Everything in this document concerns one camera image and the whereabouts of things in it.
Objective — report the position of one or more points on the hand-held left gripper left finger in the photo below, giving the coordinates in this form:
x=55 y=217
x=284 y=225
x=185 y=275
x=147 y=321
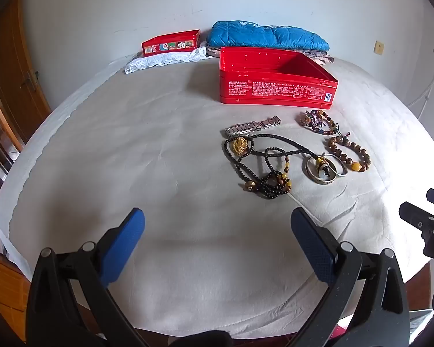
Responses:
x=124 y=245

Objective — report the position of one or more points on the red tin box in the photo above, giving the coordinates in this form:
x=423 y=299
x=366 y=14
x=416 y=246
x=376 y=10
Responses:
x=275 y=76

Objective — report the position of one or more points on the white lace cloth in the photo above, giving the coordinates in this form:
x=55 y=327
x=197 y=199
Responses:
x=155 y=59

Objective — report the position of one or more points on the blue padded jacket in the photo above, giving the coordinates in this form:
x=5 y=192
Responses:
x=264 y=36

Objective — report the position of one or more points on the wooden bed frame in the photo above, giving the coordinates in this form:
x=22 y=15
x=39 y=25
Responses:
x=5 y=282

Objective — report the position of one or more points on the silver bangle rings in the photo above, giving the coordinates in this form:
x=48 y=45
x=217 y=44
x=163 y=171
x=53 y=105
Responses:
x=313 y=176

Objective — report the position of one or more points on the red tin lid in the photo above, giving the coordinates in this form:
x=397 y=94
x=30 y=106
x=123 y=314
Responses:
x=170 y=43

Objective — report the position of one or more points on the silver metal watch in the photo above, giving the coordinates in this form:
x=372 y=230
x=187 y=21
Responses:
x=251 y=126

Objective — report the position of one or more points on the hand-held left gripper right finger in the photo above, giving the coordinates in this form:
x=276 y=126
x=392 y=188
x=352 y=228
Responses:
x=313 y=249

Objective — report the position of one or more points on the wall socket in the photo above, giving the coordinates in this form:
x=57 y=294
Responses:
x=379 y=47

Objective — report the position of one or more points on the wooden door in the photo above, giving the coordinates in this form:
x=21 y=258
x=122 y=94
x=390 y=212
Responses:
x=11 y=65

